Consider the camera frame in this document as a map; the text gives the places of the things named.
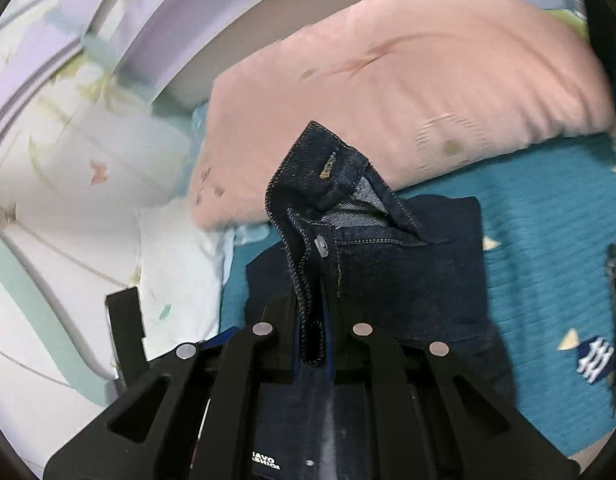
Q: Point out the pink pillow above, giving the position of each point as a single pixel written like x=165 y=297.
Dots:
x=388 y=85

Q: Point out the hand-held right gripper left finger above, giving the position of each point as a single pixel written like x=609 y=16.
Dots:
x=283 y=342

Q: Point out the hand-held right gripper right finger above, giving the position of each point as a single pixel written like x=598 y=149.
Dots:
x=330 y=345

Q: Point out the white floral quilt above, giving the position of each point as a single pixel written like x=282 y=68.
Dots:
x=87 y=185

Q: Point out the dark blue denim jeans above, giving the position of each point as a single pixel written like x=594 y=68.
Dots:
x=403 y=270

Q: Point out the pale purple headboard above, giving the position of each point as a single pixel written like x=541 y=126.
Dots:
x=152 y=20

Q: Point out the teal quilted blanket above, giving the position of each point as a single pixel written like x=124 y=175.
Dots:
x=538 y=260

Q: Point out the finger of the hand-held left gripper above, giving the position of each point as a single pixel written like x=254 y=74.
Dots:
x=126 y=330

